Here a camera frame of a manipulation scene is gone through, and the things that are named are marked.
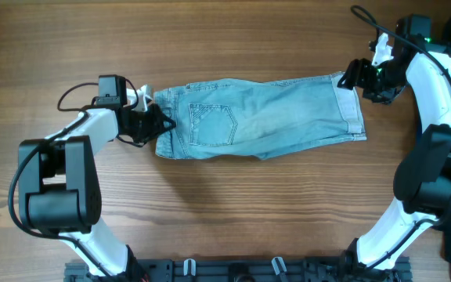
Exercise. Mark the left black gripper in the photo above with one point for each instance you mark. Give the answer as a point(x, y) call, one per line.
point(157, 124)

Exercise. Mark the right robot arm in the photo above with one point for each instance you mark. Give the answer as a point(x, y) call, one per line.
point(406, 57)

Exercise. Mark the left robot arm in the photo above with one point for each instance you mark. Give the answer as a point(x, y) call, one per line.
point(55, 192)

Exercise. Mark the light blue denim shorts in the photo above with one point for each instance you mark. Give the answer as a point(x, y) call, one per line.
point(258, 119)

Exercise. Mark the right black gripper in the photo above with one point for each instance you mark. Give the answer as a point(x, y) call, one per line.
point(356, 75)

